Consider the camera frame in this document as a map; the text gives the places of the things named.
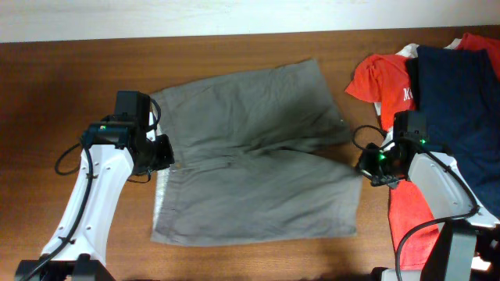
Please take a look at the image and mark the grey cargo shorts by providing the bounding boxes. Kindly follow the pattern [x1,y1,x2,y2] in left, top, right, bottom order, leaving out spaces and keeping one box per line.
[152,59,362,247]

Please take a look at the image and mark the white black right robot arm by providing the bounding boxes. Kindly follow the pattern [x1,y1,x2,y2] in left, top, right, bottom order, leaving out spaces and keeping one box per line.
[355,111,499,281]

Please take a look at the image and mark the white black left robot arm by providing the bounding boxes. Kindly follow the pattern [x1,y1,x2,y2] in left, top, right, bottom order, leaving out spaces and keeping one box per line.
[14,91,174,280]

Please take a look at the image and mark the red t-shirt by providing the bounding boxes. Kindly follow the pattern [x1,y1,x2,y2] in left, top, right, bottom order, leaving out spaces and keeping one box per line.
[345,33,499,270]

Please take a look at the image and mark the navy blue garment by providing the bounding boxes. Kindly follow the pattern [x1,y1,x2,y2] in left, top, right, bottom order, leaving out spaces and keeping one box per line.
[407,45,499,216]

